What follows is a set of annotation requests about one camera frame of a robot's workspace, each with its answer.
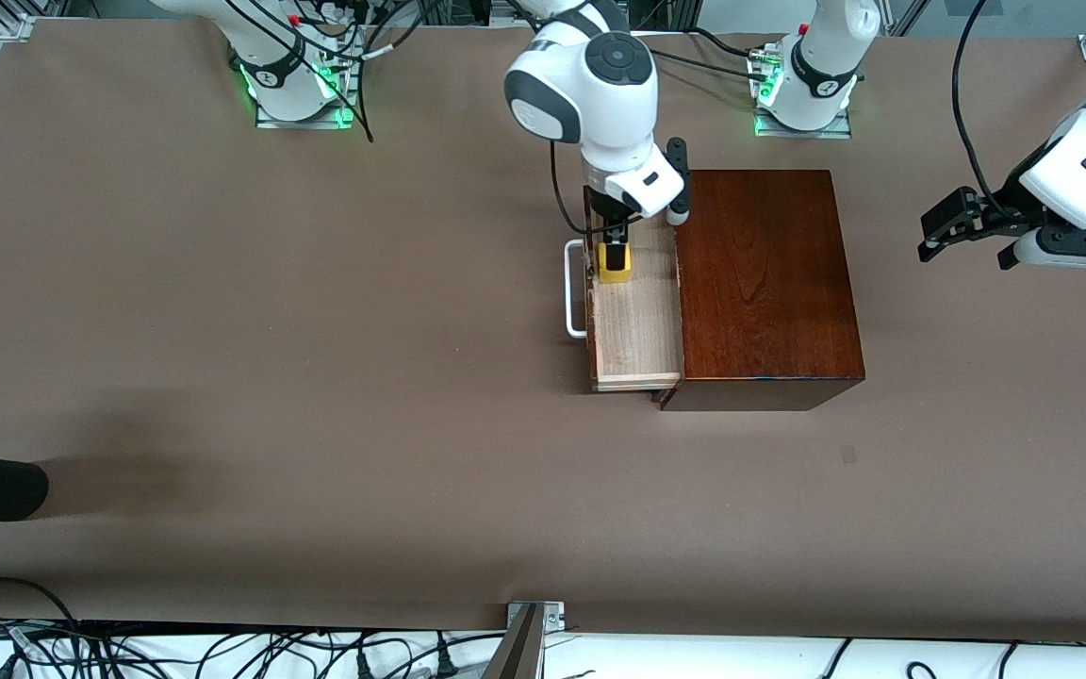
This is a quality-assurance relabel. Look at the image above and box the yellow block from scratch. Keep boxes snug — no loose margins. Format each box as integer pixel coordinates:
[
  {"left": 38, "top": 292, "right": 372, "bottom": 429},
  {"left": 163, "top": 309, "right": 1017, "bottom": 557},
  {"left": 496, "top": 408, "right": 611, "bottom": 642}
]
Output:
[{"left": 597, "top": 243, "right": 634, "bottom": 286}]

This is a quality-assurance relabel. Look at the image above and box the wooden drawer with white handle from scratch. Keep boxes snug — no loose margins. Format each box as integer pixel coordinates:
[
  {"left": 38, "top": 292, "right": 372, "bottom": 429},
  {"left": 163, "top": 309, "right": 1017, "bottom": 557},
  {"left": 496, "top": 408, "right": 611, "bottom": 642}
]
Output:
[{"left": 564, "top": 185, "right": 686, "bottom": 394}]

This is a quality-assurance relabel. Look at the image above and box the dark brown wooden cabinet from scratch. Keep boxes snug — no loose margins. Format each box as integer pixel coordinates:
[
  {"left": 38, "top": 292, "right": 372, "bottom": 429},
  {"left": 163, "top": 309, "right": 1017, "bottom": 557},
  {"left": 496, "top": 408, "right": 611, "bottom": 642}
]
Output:
[{"left": 658, "top": 170, "right": 866, "bottom": 412}]

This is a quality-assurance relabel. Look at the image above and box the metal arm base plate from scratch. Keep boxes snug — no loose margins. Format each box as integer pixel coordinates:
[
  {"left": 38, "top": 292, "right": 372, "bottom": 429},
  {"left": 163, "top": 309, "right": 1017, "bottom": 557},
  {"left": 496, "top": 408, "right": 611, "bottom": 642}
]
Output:
[
  {"left": 754, "top": 108, "right": 854, "bottom": 141},
  {"left": 255, "top": 90, "right": 356, "bottom": 131}
]

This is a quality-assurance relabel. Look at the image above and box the aluminium frame strut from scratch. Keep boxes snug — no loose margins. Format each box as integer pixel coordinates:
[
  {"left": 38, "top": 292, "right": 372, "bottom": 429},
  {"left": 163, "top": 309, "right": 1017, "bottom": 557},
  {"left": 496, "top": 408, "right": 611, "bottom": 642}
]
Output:
[{"left": 886, "top": 0, "right": 932, "bottom": 39}]

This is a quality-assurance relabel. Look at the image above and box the black cable with metal connector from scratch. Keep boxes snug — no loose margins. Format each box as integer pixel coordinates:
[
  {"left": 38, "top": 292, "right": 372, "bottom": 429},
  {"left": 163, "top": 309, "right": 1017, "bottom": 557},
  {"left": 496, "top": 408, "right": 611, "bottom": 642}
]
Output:
[{"left": 353, "top": 0, "right": 427, "bottom": 63}]

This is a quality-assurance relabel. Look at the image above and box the metal corner bracket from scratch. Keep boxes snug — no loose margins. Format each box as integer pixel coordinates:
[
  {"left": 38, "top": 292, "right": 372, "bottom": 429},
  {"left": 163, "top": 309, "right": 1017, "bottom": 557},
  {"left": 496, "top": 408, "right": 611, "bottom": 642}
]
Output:
[{"left": 505, "top": 600, "right": 567, "bottom": 634}]

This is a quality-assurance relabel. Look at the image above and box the grey aluminium post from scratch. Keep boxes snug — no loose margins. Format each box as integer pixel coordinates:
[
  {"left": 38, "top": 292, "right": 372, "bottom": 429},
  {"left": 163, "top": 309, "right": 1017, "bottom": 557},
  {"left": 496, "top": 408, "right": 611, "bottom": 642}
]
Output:
[{"left": 482, "top": 604, "right": 545, "bottom": 679}]

